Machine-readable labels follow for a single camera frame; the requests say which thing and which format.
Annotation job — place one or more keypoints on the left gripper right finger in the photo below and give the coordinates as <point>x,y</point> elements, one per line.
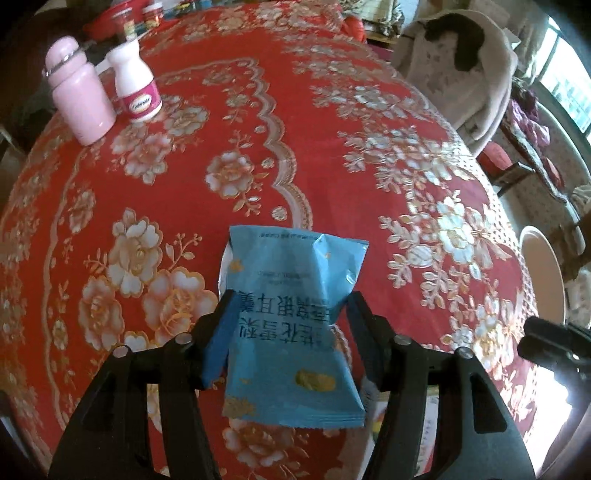
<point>475,435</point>

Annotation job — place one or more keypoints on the small red cushioned stool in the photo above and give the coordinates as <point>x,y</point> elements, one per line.
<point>501,170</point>

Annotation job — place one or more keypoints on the light blue snack bag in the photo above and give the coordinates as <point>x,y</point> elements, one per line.
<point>287,366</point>

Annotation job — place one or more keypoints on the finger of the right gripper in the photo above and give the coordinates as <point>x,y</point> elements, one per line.
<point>555,346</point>

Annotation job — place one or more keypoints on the white pink supplement bottle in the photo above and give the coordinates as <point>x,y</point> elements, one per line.
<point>135,84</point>

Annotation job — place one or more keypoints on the white chair with coat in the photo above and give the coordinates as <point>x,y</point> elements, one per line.
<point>462,61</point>

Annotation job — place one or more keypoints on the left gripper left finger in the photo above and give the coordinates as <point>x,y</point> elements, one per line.
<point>107,436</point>

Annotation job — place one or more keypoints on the red plastic basin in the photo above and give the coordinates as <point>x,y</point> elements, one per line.
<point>108,23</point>

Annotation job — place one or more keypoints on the pink thermos bottle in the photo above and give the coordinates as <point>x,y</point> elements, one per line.
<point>77,91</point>

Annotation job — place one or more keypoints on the beige trash bucket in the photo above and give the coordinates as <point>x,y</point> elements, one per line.
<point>545,273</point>

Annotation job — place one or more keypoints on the red floral tablecloth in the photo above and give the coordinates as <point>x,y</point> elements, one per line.
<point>271,116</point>

